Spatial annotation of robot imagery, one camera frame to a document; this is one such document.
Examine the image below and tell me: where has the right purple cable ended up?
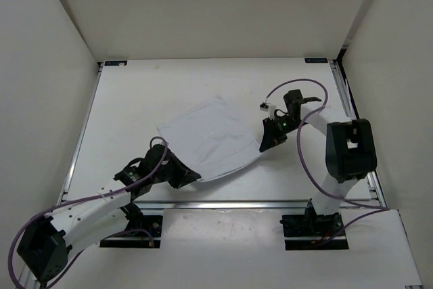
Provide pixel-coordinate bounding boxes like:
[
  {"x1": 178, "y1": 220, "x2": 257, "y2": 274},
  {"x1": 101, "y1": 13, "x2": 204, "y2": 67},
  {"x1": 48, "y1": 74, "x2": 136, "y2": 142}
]
[{"x1": 265, "y1": 79, "x2": 390, "y2": 245}]

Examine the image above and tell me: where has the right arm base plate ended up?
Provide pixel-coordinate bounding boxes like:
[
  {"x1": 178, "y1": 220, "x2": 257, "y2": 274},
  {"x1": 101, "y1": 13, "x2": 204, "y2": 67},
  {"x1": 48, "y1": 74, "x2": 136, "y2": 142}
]
[{"x1": 280, "y1": 213, "x2": 349, "y2": 251}]

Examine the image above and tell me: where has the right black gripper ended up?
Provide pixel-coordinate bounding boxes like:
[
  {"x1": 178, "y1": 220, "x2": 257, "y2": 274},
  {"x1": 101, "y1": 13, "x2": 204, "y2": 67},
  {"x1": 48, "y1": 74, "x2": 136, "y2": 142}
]
[{"x1": 259, "y1": 115, "x2": 307, "y2": 152}]

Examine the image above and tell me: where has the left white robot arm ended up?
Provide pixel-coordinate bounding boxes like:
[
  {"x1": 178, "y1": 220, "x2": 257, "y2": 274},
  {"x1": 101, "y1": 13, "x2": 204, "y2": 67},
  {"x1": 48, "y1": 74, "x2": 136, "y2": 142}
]
[{"x1": 17, "y1": 144, "x2": 201, "y2": 284}]

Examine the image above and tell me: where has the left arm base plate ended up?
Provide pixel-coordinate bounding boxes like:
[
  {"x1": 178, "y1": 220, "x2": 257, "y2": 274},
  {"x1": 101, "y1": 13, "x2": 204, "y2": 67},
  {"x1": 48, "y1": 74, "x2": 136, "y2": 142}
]
[{"x1": 99, "y1": 210, "x2": 163, "y2": 249}]

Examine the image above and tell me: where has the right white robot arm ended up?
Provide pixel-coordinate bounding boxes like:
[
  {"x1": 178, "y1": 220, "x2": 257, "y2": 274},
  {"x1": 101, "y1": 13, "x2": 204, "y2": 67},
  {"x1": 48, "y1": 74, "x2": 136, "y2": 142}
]
[{"x1": 259, "y1": 89, "x2": 377, "y2": 237}]

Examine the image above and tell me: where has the right blue corner label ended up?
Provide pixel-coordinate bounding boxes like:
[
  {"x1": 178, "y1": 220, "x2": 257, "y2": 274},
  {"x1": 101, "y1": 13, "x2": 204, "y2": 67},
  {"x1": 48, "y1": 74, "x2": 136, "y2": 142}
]
[{"x1": 304, "y1": 58, "x2": 328, "y2": 64}]

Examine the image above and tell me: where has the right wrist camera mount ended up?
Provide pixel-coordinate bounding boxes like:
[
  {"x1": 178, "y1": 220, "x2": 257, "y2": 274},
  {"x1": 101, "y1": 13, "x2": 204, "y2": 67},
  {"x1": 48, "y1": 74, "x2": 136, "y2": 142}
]
[{"x1": 259, "y1": 102, "x2": 276, "y2": 116}]

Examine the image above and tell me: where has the blue corner label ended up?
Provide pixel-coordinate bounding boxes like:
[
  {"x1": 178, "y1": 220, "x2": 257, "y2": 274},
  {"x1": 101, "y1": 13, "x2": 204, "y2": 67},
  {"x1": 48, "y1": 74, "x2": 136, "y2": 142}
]
[
  {"x1": 304, "y1": 58, "x2": 328, "y2": 64},
  {"x1": 104, "y1": 60, "x2": 128, "y2": 66}
]

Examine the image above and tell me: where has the left blue corner label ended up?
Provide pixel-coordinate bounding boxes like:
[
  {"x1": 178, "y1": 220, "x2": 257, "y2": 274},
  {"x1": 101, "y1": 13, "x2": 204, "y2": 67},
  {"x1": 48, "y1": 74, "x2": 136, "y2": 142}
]
[{"x1": 104, "y1": 60, "x2": 128, "y2": 66}]

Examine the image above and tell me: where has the front aluminium rail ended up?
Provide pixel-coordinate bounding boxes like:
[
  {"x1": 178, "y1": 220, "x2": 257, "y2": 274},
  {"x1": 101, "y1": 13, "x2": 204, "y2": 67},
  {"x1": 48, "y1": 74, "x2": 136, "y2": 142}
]
[{"x1": 60, "y1": 200, "x2": 386, "y2": 210}]

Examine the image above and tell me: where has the white skirt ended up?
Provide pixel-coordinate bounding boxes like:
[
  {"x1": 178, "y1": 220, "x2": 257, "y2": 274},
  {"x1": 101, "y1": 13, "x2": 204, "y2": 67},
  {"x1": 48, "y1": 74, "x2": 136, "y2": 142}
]
[{"x1": 157, "y1": 95, "x2": 261, "y2": 182}]

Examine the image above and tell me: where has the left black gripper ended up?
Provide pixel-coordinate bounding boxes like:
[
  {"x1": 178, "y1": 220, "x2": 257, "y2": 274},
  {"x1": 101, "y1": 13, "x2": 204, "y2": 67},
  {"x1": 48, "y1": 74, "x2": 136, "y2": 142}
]
[{"x1": 151, "y1": 153, "x2": 200, "y2": 188}]

